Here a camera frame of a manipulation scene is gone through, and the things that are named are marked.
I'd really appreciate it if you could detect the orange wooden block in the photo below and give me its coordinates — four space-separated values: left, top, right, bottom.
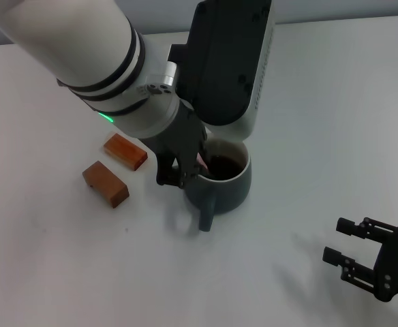
103 132 149 172

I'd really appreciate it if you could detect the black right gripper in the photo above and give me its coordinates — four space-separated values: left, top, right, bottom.
322 216 398 303

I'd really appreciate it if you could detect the brown wooden block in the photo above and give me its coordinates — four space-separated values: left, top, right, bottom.
82 160 130 208

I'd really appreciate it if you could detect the grey ceramic coffee cup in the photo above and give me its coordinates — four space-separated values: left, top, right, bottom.
183 138 253 233

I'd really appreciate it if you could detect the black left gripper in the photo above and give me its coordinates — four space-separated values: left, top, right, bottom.
150 99 209 190

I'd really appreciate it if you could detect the black white wrist camera box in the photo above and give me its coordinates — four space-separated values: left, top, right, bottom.
169 0 276 140

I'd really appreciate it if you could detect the pink handled metal spoon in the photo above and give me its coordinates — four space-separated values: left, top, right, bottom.
196 152 211 171

